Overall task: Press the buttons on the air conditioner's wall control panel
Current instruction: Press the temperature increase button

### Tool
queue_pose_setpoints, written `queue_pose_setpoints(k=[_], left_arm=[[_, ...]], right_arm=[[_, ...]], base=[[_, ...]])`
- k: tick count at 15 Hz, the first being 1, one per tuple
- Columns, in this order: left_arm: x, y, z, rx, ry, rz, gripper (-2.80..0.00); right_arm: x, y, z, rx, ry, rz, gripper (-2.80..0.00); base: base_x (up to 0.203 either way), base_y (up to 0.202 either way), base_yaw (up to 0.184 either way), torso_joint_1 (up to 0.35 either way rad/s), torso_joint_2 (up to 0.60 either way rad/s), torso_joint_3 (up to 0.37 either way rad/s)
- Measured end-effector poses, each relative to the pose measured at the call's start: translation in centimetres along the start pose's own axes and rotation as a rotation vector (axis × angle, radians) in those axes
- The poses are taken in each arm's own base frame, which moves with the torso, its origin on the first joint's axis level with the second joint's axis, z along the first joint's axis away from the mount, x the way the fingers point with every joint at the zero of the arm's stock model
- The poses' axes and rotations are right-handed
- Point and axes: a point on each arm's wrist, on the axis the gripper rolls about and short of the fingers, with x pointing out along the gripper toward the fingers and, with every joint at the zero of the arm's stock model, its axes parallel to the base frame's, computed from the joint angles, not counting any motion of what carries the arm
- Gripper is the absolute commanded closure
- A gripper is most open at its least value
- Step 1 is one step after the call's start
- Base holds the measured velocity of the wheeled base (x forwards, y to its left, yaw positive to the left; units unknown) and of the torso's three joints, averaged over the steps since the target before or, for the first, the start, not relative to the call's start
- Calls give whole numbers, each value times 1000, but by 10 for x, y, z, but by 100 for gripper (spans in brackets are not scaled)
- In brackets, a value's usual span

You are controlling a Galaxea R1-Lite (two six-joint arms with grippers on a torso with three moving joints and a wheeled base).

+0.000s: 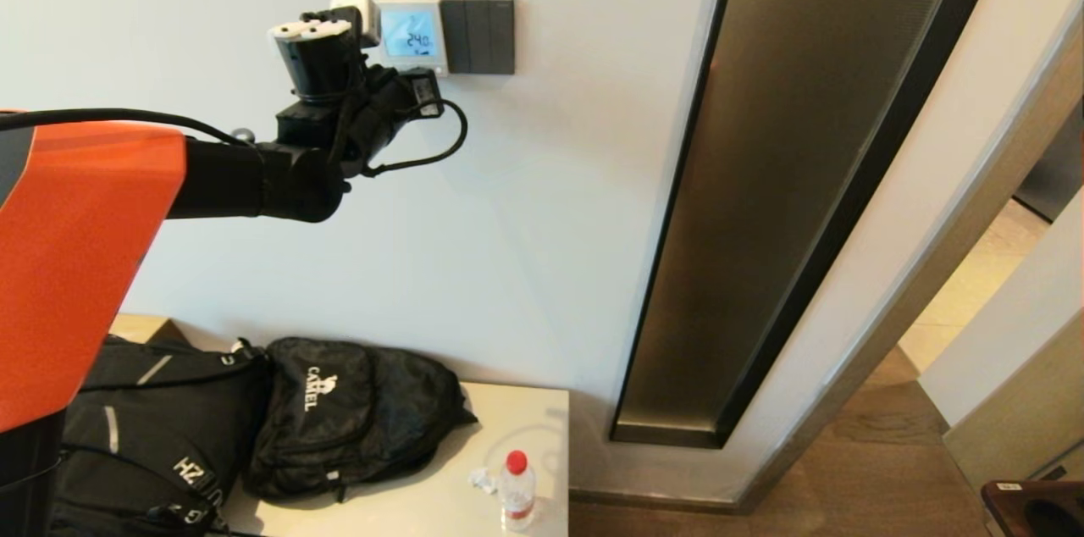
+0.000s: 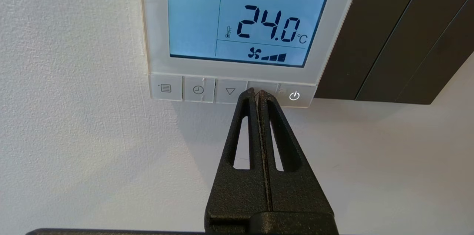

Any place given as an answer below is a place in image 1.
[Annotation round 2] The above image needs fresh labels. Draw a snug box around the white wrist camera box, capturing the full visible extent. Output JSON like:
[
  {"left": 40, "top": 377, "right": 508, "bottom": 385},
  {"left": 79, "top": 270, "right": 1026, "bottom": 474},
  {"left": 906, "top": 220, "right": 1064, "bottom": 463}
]
[{"left": 329, "top": 0, "right": 383, "bottom": 49}]

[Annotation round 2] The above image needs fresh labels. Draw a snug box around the grey brown door frame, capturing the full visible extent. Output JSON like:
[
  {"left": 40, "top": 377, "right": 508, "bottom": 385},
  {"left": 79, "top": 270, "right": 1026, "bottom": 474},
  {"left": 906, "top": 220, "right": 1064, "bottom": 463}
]
[{"left": 733, "top": 0, "right": 1084, "bottom": 518}]

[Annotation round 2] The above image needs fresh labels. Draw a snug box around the black Camel backpack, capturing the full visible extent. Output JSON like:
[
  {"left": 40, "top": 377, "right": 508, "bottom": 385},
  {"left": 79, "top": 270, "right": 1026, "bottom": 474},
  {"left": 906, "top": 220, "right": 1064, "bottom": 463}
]
[{"left": 243, "top": 338, "right": 478, "bottom": 507}]

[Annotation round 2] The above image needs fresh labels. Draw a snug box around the clear water bottle red cap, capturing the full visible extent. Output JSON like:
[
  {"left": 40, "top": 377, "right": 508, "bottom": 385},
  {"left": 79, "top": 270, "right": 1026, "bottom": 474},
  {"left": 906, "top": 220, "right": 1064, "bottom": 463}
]
[{"left": 499, "top": 451, "right": 538, "bottom": 534}]

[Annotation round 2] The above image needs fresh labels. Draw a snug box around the dark grey cabinet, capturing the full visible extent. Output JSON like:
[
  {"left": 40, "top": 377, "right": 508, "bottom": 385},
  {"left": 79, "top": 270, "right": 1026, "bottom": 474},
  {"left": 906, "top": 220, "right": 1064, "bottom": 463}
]
[{"left": 1011, "top": 95, "right": 1084, "bottom": 225}]

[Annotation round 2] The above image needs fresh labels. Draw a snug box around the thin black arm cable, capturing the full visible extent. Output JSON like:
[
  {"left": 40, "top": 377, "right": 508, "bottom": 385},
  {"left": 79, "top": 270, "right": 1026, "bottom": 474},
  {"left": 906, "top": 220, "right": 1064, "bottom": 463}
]
[{"left": 0, "top": 108, "right": 248, "bottom": 147}]

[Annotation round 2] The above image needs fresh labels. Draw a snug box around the dark grey wall switch panel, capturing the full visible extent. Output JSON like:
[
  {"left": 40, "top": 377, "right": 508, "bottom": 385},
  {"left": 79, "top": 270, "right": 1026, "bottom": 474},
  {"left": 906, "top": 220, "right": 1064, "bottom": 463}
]
[{"left": 440, "top": 0, "right": 517, "bottom": 76}]

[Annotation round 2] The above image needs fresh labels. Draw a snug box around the large black backpack HZ print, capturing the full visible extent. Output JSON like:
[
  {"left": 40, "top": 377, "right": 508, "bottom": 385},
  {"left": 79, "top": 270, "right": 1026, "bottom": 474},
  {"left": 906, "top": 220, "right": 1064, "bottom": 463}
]
[{"left": 49, "top": 335, "right": 273, "bottom": 537}]

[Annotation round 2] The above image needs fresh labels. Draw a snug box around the beige wooden door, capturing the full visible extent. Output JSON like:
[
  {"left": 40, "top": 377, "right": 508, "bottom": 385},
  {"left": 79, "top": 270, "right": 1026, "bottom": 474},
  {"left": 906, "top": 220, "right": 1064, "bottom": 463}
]
[{"left": 943, "top": 332, "right": 1084, "bottom": 492}]

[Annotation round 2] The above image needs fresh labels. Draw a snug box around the dark brown bin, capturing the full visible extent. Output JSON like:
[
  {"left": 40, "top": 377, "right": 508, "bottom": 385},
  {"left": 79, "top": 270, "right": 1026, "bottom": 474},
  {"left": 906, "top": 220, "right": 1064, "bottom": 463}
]
[{"left": 981, "top": 482, "right": 1084, "bottom": 537}]

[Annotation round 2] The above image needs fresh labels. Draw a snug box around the white wall thermostat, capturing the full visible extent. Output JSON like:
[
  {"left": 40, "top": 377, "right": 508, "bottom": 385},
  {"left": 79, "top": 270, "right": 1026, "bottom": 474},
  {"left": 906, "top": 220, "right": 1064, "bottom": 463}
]
[{"left": 376, "top": 0, "right": 450, "bottom": 79}]

